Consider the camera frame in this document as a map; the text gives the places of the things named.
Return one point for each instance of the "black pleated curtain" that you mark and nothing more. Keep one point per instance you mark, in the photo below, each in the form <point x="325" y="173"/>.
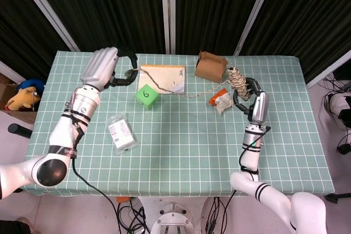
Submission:
<point x="22" y="25"/>
<point x="310" y="20"/>
<point x="109" y="12"/>
<point x="214" y="12"/>

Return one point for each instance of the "cream notepad with orange edge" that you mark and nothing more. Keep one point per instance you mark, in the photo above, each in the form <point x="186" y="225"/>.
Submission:
<point x="167" y="76"/>

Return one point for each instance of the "clear packet of white pads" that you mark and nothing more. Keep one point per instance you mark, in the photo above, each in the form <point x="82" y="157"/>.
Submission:
<point x="120" y="134"/>

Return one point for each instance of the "crumpled orange white wrapper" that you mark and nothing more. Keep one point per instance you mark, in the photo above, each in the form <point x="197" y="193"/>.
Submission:
<point x="223" y="102"/>

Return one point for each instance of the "brown cardboard carry box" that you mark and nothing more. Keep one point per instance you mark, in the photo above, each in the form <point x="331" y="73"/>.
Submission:
<point x="209" y="71"/>

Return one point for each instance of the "green checkered tablecloth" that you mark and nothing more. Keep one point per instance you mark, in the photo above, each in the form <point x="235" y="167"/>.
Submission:
<point x="192" y="162"/>

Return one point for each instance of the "small orange object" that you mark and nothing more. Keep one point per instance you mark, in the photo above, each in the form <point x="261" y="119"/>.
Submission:
<point x="122" y="199"/>

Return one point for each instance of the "blue plush toy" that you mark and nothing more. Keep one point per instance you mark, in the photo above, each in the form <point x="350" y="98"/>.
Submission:
<point x="33" y="83"/>

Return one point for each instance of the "brown cardboard floor box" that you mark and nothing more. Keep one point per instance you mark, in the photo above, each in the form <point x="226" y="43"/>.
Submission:
<point x="26" y="117"/>

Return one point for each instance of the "green numbered foam cube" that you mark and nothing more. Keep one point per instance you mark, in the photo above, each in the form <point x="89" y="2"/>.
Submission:
<point x="146" y="95"/>

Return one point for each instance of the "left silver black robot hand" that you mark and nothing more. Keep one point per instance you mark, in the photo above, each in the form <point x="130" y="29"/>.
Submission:
<point x="98" y="65"/>

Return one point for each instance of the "white partition frame post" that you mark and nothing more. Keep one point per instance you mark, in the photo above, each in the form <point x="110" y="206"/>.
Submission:
<point x="8" y="71"/>
<point x="329" y="71"/>
<point x="164" y="12"/>
<point x="48" y="12"/>
<point x="255" y="12"/>

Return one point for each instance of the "white and black headset device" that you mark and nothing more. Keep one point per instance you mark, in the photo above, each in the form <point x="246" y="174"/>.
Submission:
<point x="337" y="106"/>

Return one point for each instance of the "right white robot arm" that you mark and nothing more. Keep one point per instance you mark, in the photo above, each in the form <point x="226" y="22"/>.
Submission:
<point x="251" y="157"/>

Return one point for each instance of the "yellow plush toy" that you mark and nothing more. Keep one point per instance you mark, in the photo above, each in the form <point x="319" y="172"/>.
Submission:
<point x="23" y="98"/>

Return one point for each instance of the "black stand foot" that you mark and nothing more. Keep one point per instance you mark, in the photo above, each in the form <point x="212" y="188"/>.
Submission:
<point x="333" y="197"/>

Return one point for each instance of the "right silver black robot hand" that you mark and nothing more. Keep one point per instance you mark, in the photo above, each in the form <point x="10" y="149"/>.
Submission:
<point x="260" y="108"/>

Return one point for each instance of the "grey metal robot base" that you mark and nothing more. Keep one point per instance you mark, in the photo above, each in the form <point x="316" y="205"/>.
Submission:
<point x="171" y="219"/>

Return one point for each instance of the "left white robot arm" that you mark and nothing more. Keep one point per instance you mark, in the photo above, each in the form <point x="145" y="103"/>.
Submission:
<point x="64" y="132"/>

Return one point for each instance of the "black power adapter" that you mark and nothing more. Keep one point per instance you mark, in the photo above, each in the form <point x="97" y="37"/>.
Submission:
<point x="344" y="149"/>

